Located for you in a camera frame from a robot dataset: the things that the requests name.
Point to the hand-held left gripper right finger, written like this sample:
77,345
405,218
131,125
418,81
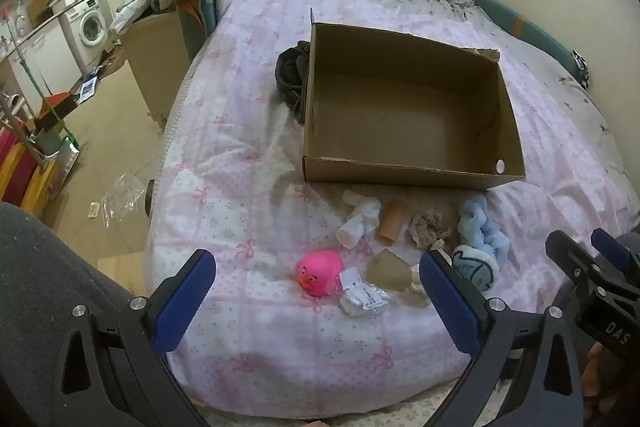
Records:
450,302

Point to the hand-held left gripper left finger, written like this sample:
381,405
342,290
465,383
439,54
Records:
185,297

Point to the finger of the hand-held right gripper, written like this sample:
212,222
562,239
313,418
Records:
607,247
567,253

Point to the cream fabric piece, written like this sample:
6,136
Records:
419,289

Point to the white blue patterned sock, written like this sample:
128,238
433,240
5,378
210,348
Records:
474,268

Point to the beige lace scrunchie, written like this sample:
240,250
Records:
429,229

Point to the light blue fuzzy cloth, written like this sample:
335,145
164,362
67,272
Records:
481,227

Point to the pink rubber duck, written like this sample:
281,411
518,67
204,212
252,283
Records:
320,273

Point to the cardboard box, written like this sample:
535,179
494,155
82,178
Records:
400,107

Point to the person's right hand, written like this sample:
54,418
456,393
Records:
594,374

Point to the clear plastic bag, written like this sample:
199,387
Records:
122,202

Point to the pink floral blanket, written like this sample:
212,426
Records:
240,167

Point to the red suitcase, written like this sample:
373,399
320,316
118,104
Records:
12,162

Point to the teal pillow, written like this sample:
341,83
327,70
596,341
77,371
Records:
525,29

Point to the paper sheet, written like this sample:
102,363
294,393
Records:
88,89

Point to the tall cardboard carton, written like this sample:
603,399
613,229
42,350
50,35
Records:
155,67

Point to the dark bundled cloth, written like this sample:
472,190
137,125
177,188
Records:
291,72

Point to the green mop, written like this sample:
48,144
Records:
30,72

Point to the white washing machine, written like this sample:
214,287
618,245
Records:
90,27

